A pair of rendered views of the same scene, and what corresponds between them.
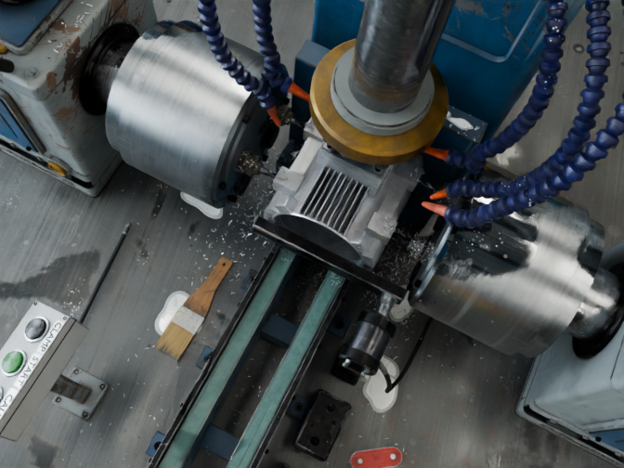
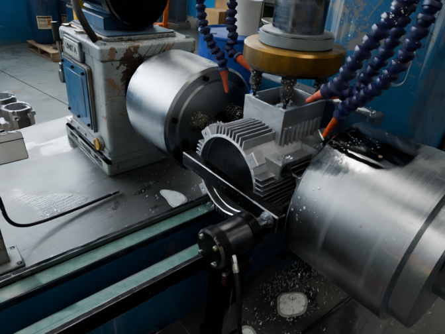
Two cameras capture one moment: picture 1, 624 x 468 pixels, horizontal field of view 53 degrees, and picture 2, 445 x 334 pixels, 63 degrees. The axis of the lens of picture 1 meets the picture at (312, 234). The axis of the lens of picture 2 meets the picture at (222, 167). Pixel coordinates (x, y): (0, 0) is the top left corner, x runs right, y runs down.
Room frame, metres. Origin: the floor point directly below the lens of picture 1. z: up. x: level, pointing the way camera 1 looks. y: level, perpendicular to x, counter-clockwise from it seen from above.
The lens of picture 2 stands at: (-0.15, -0.31, 1.37)
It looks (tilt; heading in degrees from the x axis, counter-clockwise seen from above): 30 degrees down; 32
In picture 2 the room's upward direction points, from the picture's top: 5 degrees clockwise
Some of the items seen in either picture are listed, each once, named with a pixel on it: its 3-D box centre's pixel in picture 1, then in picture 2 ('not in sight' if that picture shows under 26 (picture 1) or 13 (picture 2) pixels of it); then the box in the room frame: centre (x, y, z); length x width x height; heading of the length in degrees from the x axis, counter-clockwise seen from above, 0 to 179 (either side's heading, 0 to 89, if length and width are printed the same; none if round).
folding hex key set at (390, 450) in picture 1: (375, 459); not in sight; (0.06, -0.18, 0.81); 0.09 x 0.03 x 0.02; 109
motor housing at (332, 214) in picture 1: (344, 191); (262, 162); (0.44, -0.04, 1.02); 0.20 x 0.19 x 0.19; 164
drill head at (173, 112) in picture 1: (175, 101); (177, 102); (0.52, 0.26, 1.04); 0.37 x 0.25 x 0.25; 74
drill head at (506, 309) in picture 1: (514, 266); (401, 228); (0.36, -0.31, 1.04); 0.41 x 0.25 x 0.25; 74
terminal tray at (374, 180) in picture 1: (364, 143); (283, 114); (0.47, -0.05, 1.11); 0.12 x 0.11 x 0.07; 164
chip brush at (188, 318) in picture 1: (197, 305); not in sight; (0.25, 0.18, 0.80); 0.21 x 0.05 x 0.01; 162
